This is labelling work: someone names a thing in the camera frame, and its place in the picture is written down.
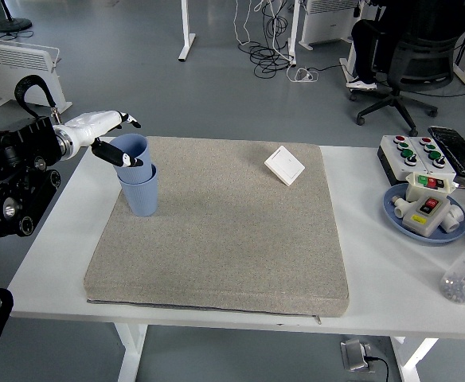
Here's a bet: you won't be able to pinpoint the white desk leg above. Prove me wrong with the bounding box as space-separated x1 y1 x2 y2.
178 0 197 63
286 0 301 67

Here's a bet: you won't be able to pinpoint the black fan stand base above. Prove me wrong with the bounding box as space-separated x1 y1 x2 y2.
0 0 33 33

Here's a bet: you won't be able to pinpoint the blue plate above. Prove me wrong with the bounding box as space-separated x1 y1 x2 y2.
382 183 465 244

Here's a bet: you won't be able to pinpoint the white green-red switch box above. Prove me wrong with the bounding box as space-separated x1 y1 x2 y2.
405 172 456 202

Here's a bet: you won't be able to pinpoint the white pipe fitting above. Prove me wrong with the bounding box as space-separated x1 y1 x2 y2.
390 194 412 220
439 203 465 234

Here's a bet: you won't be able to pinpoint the black office chair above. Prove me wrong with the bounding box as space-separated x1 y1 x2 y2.
349 0 465 138

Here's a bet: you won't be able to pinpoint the black cable tangle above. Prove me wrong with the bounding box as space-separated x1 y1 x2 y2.
249 0 297 79

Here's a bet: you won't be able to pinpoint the white wall switch plate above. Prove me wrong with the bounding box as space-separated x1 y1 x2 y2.
264 145 307 187

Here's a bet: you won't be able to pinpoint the grey-brown cushion mat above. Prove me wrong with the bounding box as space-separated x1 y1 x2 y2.
83 135 351 319

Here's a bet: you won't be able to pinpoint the black pedal cable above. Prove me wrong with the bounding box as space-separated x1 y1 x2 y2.
369 356 391 382

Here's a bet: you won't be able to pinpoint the white table leg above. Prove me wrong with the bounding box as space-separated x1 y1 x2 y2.
112 322 150 382
389 336 440 382

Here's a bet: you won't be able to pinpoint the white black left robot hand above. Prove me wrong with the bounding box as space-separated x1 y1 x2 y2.
57 109 144 168

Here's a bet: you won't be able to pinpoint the beige red rocker switch box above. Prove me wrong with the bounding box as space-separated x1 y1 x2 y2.
401 190 451 239

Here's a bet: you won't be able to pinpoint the white panel heater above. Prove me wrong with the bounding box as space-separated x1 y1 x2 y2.
0 37 73 119
298 0 361 51

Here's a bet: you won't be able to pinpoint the white push-button control box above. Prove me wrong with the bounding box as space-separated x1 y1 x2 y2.
377 134 431 186
411 136 457 181

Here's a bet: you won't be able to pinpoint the white desk foot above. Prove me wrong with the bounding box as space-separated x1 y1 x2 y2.
338 57 354 83

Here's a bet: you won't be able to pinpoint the white power plug cable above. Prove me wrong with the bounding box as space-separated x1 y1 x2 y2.
287 65 320 84

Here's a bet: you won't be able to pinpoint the grey metal pedal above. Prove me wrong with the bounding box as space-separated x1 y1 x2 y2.
339 337 377 373

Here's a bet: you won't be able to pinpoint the blue ribbed cup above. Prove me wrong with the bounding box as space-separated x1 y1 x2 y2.
119 163 159 218
107 133 154 181

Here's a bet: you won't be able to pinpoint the person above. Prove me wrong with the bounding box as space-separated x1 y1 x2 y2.
344 0 401 91

